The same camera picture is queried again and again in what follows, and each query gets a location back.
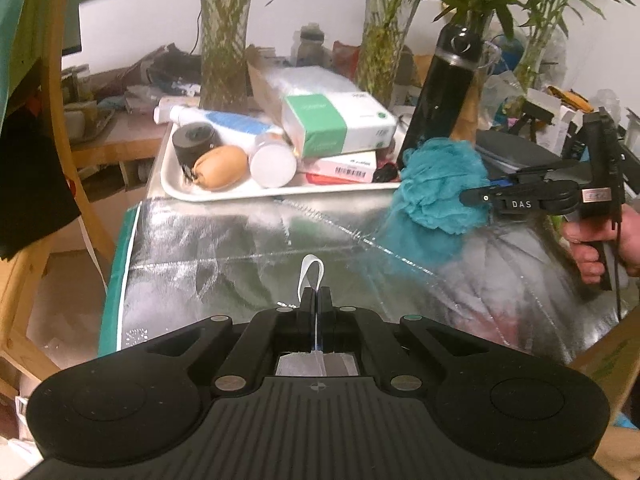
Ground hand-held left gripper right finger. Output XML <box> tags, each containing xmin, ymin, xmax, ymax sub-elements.
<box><xmin>319</xmin><ymin>286</ymin><xmax>494</xmax><ymax>394</ymax></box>

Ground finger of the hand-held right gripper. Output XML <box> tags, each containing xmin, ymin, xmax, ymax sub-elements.
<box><xmin>486</xmin><ymin>159</ymin><xmax>589</xmax><ymax>188</ymax></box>
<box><xmin>459</xmin><ymin>179</ymin><xmax>584</xmax><ymax>217</ymax></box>

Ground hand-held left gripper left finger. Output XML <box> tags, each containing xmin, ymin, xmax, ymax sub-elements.
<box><xmin>144</xmin><ymin>286</ymin><xmax>317</xmax><ymax>394</ymax></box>

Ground face mask with white straps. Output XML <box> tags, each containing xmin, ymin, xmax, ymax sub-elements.
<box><xmin>275</xmin><ymin>254</ymin><xmax>359</xmax><ymax>377</ymax></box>

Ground teal bath loofah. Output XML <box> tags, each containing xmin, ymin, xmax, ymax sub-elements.
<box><xmin>397</xmin><ymin>139</ymin><xmax>494</xmax><ymax>236</ymax></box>

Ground person's right hand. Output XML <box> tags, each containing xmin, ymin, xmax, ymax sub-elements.
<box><xmin>562</xmin><ymin>206</ymin><xmax>640</xmax><ymax>287</ymax></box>

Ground grey zip case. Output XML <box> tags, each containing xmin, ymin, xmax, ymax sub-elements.
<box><xmin>474</xmin><ymin>127</ymin><xmax>588</xmax><ymax>177</ymax></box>

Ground white carton box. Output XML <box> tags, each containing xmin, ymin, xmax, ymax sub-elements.
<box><xmin>525</xmin><ymin>87</ymin><xmax>587</xmax><ymax>157</ymax></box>

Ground small black tripod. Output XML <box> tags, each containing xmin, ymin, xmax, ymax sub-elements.
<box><xmin>515</xmin><ymin>100</ymin><xmax>557</xmax><ymax>143</ymax></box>

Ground clear plastic bottle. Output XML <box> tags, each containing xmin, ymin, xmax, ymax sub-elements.
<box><xmin>592</xmin><ymin>87</ymin><xmax>622</xmax><ymax>117</ymax></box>

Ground yellow and black packet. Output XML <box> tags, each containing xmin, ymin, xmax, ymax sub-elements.
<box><xmin>545</xmin><ymin>85</ymin><xmax>594</xmax><ymax>112</ymax></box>

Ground silver foil table mat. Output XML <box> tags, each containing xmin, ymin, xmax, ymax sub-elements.
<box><xmin>100</xmin><ymin>194</ymin><xmax>640</xmax><ymax>376</ymax></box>

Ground glass vase with lucky bamboo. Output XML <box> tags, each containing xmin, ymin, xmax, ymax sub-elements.
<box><xmin>430</xmin><ymin>0</ymin><xmax>541</xmax><ymax>143</ymax></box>
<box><xmin>197</xmin><ymin>0</ymin><xmax>311</xmax><ymax>112</ymax></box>
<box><xmin>335</xmin><ymin>0</ymin><xmax>436</xmax><ymax>107</ymax></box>
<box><xmin>510</xmin><ymin>0</ymin><xmax>636</xmax><ymax>92</ymax></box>

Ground black thermos bottle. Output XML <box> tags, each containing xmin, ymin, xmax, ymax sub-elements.
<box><xmin>396</xmin><ymin>25</ymin><xmax>487</xmax><ymax>173</ymax></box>

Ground pink and white flat box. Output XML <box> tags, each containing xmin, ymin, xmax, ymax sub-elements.
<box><xmin>299</xmin><ymin>150</ymin><xmax>379</xmax><ymax>184</ymax></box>

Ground white capped jar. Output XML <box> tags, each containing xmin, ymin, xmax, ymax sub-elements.
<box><xmin>248</xmin><ymin>132</ymin><xmax>299</xmax><ymax>189</ymax></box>

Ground beige oval sponge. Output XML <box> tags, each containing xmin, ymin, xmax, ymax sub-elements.
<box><xmin>192</xmin><ymin>145</ymin><xmax>250</xmax><ymax>192</ymax></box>

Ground white plastic tray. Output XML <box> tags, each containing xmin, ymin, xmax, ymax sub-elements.
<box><xmin>159</xmin><ymin>122</ymin><xmax>407</xmax><ymax>204</ymax></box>

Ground green and white tissue box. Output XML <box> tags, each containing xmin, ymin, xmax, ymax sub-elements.
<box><xmin>281</xmin><ymin>91</ymin><xmax>399</xmax><ymax>159</ymax></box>

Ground black tape roll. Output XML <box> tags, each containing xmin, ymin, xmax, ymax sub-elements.
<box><xmin>172</xmin><ymin>122</ymin><xmax>222</xmax><ymax>173</ymax></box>

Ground white and blue tube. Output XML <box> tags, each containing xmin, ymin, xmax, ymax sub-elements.
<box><xmin>153</xmin><ymin>97</ymin><xmax>283</xmax><ymax>148</ymax></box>

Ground red and green snack packets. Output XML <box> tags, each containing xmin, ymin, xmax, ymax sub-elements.
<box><xmin>331</xmin><ymin>40</ymin><xmax>362</xmax><ymax>82</ymax></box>

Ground brown paper bag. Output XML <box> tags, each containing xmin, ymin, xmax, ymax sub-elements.
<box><xmin>246</xmin><ymin>49</ymin><xmax>287</xmax><ymax>131</ymax></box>

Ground white plastic-wrapped pack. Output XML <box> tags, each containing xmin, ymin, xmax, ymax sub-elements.
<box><xmin>260</xmin><ymin>64</ymin><xmax>362</xmax><ymax>107</ymax></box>

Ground low wooden table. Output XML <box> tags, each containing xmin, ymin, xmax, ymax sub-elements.
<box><xmin>70</xmin><ymin>107</ymin><xmax>173</xmax><ymax>196</ymax></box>

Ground glass jar with dark lid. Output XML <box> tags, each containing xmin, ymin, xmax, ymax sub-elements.
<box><xmin>291</xmin><ymin>22</ymin><xmax>329</xmax><ymax>69</ymax></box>

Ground dark clutter pile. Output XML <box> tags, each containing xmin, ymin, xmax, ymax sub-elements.
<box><xmin>62</xmin><ymin>45</ymin><xmax>202</xmax><ymax>128</ymax></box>

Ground black cloth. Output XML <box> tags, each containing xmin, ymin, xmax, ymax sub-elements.
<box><xmin>0</xmin><ymin>85</ymin><xmax>82</xmax><ymax>262</ymax></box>

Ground black monitor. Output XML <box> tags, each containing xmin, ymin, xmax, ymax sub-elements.
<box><xmin>61</xmin><ymin>0</ymin><xmax>84</xmax><ymax>57</ymax></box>

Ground black wrist strap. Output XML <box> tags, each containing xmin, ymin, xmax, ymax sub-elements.
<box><xmin>612</xmin><ymin>205</ymin><xmax>627</xmax><ymax>322</ymax></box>

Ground wooden chair frame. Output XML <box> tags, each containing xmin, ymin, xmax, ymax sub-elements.
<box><xmin>0</xmin><ymin>0</ymin><xmax>117</xmax><ymax>401</ymax></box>

